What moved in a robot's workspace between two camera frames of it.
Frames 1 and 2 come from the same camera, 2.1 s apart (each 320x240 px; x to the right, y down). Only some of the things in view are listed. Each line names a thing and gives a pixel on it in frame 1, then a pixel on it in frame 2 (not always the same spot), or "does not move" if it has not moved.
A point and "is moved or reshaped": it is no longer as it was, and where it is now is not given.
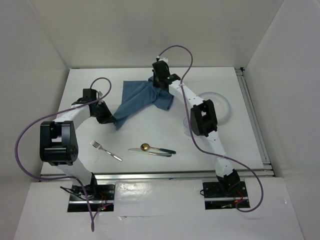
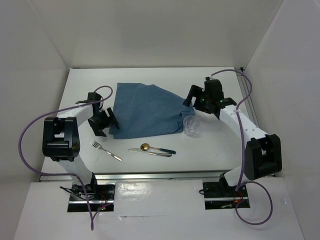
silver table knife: [149, 151] does not move
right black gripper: [155, 84] -> [195, 91]
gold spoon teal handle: [145, 147] does not move
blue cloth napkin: [135, 93] is moved or reshaped
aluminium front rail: [141, 176] does not move
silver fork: [98, 146] does not move
